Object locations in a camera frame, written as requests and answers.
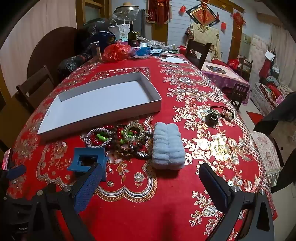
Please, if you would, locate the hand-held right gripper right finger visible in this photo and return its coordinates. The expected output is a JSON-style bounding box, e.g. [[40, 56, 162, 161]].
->
[[198, 163, 275, 241]]

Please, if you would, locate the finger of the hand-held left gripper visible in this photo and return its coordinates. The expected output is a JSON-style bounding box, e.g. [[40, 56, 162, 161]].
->
[[6, 164, 27, 181]]

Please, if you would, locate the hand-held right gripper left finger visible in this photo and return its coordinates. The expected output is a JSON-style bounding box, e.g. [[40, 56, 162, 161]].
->
[[28, 162, 104, 241]]

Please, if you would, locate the blue hair claw clip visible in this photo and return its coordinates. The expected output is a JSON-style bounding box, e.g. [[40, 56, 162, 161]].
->
[[67, 147, 109, 182]]

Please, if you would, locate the red bead bracelet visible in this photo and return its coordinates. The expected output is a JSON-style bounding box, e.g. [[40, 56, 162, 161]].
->
[[88, 124, 122, 146]]

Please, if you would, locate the silver bead bracelet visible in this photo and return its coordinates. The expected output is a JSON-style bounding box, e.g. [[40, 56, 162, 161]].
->
[[84, 128, 113, 149]]

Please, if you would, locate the dark wooden bead bracelet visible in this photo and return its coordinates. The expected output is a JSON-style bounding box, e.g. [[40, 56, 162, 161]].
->
[[109, 125, 139, 160]]

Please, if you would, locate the clear spiral hair tie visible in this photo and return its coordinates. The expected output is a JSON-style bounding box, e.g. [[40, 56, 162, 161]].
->
[[122, 123, 146, 143]]

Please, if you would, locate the light blue fluffy scrunchie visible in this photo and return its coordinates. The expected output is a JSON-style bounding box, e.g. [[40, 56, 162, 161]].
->
[[151, 122, 185, 171]]

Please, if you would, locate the white shallow cardboard box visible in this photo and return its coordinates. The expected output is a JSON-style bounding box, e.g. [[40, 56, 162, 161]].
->
[[37, 71, 162, 142]]

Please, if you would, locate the red floral tablecloth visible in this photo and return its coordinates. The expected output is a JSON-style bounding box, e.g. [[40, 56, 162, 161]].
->
[[6, 54, 278, 241]]

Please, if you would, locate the floral chair cushion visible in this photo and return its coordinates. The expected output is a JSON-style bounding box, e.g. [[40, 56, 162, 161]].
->
[[251, 130, 285, 173]]

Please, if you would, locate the black bow hair clip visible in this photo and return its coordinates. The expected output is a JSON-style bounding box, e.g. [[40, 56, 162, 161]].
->
[[206, 111, 219, 127]]

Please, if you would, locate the dark wooden slatted chair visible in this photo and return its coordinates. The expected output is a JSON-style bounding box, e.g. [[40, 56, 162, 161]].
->
[[16, 65, 55, 112]]

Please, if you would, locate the dark jacket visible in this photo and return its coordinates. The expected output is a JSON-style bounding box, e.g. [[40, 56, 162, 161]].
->
[[253, 91, 296, 194]]

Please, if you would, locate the small table with purple cloth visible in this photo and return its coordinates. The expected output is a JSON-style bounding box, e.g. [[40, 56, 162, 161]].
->
[[201, 61, 251, 105]]

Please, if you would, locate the small black plastic bag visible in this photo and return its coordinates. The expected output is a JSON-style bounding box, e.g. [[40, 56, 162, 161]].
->
[[58, 54, 93, 77]]

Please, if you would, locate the round wooden table top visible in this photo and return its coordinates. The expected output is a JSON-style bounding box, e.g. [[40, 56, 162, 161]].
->
[[26, 27, 78, 80]]

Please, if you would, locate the glass jar with metal lid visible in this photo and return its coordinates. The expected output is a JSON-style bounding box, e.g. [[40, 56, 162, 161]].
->
[[91, 42, 102, 59]]

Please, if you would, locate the red plastic bag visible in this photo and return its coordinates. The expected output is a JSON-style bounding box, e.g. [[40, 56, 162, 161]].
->
[[102, 42, 137, 62]]

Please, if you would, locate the blue tissue box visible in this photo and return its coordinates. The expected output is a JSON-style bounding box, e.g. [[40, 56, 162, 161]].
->
[[136, 43, 152, 57]]

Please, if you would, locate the white paper sheet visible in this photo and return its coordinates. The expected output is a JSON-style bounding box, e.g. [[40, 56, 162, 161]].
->
[[161, 57, 185, 63]]

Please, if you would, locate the dark blue bag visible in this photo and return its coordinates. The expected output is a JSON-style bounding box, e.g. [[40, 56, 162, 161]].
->
[[89, 31, 116, 50]]

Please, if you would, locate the dark wine bottle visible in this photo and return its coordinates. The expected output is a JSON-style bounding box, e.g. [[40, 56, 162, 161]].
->
[[128, 22, 138, 47]]

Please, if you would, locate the white paper gift bag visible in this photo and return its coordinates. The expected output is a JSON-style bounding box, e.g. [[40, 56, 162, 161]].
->
[[108, 19, 131, 42]]

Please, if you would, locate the large black plastic bag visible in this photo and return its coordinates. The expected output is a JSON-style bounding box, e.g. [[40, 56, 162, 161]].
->
[[77, 17, 116, 58]]

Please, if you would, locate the floral draped cloth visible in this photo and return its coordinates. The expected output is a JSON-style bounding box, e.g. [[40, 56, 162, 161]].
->
[[185, 23, 221, 62]]

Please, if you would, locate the grey refrigerator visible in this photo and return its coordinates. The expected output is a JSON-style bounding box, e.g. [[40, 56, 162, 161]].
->
[[132, 9, 146, 39]]

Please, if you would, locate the steel basin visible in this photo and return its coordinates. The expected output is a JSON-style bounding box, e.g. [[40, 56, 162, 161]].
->
[[115, 6, 140, 18]]

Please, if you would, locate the red hanging tassel decoration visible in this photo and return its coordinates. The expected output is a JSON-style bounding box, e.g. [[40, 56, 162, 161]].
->
[[146, 0, 173, 24]]

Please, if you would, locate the black hair tie with ornament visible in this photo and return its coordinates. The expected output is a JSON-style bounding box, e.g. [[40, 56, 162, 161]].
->
[[211, 105, 235, 121]]

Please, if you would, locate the red knot wall ornament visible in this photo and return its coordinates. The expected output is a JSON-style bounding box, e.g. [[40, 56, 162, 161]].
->
[[231, 11, 247, 32]]

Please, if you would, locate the framed red diamond wall decoration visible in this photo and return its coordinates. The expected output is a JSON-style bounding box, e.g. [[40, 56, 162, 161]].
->
[[190, 5, 220, 26]]

